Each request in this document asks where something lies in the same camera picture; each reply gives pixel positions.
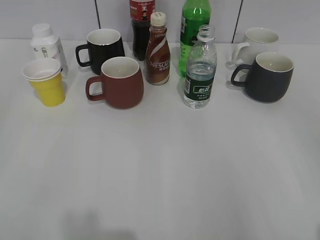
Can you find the clear water bottle green label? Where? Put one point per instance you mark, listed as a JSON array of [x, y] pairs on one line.
[[201, 69]]

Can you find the yellow paper cup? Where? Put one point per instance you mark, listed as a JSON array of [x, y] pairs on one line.
[[44, 75]]

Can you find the red ceramic mug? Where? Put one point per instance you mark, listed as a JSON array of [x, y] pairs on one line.
[[121, 81]]

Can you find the brown Nescafe coffee bottle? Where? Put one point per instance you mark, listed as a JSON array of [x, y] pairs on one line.
[[158, 56]]

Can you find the black ceramic mug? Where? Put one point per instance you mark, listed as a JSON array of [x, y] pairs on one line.
[[102, 45]]

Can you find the cola bottle red label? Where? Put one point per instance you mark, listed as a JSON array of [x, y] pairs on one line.
[[140, 13]]

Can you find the green soda bottle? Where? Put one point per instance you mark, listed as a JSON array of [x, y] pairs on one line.
[[195, 13]]

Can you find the dark grey ceramic mug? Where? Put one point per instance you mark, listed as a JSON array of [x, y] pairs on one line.
[[268, 77]]

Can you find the white ceramic mug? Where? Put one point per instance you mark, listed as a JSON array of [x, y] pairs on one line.
[[256, 40]]

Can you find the white milk carton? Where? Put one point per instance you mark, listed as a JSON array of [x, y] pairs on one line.
[[46, 44]]

